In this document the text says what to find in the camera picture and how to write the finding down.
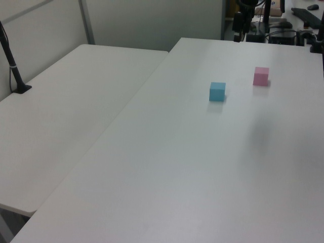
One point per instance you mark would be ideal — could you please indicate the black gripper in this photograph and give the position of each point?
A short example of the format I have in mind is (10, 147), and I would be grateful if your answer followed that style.
(247, 4)

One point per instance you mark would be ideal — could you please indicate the blue cube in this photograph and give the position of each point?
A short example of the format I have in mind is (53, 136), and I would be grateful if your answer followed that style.
(217, 91)

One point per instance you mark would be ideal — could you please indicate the pink cube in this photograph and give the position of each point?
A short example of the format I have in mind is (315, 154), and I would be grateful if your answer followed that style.
(261, 76)

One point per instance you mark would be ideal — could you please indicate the yellow and grey cabinet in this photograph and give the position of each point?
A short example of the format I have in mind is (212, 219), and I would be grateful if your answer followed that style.
(227, 22)

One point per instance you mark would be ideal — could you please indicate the black monitor stand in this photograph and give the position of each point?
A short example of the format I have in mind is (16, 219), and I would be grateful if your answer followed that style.
(267, 14)

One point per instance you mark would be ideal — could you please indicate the brown cardboard box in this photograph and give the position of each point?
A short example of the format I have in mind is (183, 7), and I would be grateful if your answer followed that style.
(276, 8)

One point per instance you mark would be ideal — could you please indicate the black electronics box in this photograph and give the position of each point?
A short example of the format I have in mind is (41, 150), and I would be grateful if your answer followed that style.
(282, 37)

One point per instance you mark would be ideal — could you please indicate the black keyboard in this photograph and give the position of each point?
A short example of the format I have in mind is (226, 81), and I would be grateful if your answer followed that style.
(307, 17)

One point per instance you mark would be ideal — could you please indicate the black computer mouse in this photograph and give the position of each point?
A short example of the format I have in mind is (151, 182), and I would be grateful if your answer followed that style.
(313, 7)

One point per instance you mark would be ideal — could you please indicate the black pole with table clamp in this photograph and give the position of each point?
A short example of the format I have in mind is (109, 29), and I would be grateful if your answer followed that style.
(319, 38)

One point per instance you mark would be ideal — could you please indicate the white rounded-corner table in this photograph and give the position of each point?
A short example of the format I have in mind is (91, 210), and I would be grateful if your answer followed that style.
(63, 108)

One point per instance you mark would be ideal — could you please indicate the grey metal partition post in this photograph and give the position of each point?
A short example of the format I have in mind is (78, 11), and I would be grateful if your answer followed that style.
(86, 22)

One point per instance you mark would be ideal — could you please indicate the black camera pole with base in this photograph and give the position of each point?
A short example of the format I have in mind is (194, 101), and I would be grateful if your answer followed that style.
(12, 68)

